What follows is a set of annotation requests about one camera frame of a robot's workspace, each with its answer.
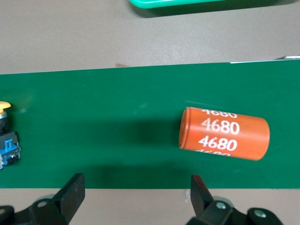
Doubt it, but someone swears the green plastic tray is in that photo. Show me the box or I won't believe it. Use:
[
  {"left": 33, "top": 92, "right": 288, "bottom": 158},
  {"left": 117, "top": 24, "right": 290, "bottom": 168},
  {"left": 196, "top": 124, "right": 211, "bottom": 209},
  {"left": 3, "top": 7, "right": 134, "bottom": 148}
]
[{"left": 127, "top": 0, "right": 227, "bottom": 9}]

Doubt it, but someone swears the yellow mushroom push button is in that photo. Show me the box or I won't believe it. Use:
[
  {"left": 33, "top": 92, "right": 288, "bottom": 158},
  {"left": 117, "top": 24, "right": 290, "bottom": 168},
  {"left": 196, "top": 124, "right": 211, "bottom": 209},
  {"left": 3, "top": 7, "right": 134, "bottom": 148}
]
[{"left": 0, "top": 101, "right": 22, "bottom": 170}]

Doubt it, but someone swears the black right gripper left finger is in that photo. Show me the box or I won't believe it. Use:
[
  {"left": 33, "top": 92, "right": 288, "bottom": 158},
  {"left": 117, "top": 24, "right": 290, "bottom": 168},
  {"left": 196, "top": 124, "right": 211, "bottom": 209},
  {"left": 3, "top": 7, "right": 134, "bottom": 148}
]
[{"left": 14, "top": 172, "right": 85, "bottom": 225}]

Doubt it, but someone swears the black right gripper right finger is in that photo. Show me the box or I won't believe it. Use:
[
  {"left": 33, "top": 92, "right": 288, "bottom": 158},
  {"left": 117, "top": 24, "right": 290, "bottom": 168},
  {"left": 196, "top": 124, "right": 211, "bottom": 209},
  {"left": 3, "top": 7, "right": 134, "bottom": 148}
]
[{"left": 187, "top": 174, "right": 235, "bottom": 225}]

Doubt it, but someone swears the orange 4680 cylinder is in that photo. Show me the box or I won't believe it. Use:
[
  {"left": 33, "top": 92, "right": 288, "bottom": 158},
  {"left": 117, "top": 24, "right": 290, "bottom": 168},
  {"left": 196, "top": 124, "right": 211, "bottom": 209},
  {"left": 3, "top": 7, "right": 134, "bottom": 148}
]
[{"left": 179, "top": 106, "right": 271, "bottom": 162}]

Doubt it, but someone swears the green belt conveyor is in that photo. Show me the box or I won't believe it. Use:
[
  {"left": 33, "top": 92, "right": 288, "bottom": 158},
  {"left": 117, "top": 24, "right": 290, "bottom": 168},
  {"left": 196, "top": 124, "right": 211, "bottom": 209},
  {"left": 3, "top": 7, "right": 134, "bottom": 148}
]
[{"left": 0, "top": 55, "right": 300, "bottom": 189}]

